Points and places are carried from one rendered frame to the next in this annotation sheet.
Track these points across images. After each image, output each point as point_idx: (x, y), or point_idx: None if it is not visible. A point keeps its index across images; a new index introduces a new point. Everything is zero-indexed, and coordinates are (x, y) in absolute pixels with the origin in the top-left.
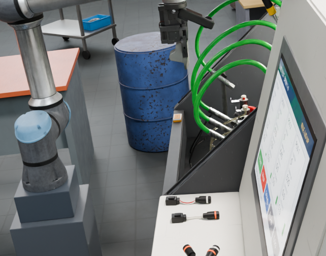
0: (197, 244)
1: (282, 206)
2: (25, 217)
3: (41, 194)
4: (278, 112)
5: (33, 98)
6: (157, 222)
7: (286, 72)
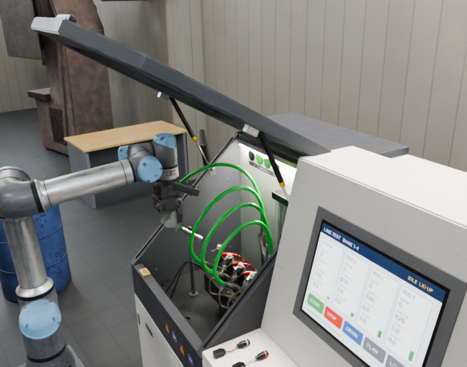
0: None
1: (398, 338)
2: None
3: None
4: (342, 266)
5: (25, 288)
6: None
7: (345, 235)
